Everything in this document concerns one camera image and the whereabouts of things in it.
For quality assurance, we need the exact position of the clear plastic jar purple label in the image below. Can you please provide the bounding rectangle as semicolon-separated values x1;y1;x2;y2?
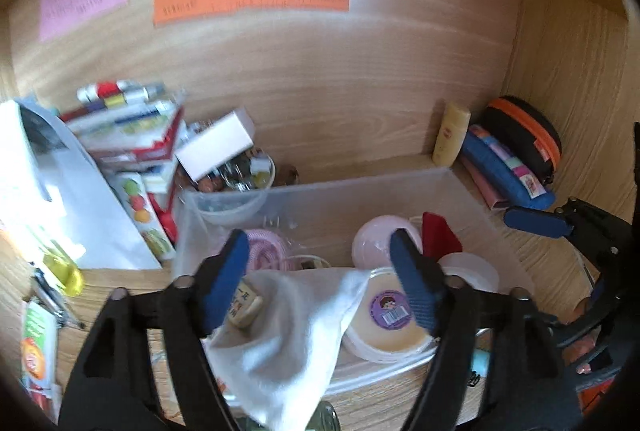
341;266;433;362

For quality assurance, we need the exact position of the blue patchwork pencil case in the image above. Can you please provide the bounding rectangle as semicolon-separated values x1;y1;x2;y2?
460;125;557;210

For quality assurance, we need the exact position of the person's right hand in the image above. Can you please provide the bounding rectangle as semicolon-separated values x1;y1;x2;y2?
565;301;608;377

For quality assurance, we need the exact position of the yellow lotion bottle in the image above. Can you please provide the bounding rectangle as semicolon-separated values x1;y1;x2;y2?
431;101;472;166

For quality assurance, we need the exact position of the black orange zip case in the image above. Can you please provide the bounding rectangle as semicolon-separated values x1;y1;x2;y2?
477;96;562;186

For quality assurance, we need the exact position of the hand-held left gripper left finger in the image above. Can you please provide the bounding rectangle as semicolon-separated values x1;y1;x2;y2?
57;228;251;431

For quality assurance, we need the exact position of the clear plastic storage bin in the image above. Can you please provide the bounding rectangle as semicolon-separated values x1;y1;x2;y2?
172;166;536;404

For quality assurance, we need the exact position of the stack of colourful boxes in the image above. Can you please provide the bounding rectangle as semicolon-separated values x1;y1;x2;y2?
60;101;201;252

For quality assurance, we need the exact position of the wooden desktop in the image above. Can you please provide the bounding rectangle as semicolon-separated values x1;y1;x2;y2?
0;151;601;431

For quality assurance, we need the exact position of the small beige tag bottle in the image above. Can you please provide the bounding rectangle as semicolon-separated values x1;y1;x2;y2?
227;281;265;328

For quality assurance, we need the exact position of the green orange packet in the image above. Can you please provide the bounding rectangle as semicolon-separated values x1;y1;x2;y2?
20;301;59;393

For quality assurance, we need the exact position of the red triangular piece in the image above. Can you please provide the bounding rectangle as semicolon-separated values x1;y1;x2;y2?
421;212;463;262

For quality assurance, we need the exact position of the fruit print packet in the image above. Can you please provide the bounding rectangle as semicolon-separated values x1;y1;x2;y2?
112;173;177;262

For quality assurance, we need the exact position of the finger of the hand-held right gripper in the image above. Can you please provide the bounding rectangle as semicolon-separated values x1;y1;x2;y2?
550;261;635;352
504;197;620;262

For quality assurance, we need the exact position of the paint tube pack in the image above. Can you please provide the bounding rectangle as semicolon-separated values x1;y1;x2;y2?
76;80;168;105

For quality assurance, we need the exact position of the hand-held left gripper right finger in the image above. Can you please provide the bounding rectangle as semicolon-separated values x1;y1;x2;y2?
389;227;583;431

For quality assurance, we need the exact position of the yellow green small bottle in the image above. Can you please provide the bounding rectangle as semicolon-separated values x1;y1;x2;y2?
42;243;84;297

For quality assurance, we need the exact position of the bowl of beads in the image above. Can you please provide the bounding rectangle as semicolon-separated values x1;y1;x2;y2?
187;151;277;226

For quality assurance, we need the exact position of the pink flat notebook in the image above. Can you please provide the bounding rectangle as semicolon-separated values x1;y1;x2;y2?
459;156;506;212

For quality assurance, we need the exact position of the white paper bag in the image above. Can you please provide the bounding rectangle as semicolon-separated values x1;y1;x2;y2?
0;100;163;272

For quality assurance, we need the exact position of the small white round container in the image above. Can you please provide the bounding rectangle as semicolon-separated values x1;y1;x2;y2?
440;252;501;294

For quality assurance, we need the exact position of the metal nail clipper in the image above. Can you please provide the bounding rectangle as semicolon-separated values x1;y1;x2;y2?
30;273;86;330

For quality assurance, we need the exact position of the small white carton box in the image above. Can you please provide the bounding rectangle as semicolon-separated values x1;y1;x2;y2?
175;110;256;182

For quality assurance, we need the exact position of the white cloth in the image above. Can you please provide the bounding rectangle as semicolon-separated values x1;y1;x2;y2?
202;267;371;427

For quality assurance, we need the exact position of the purple round woven coaster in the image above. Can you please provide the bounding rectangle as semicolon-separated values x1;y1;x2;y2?
212;228;291;272

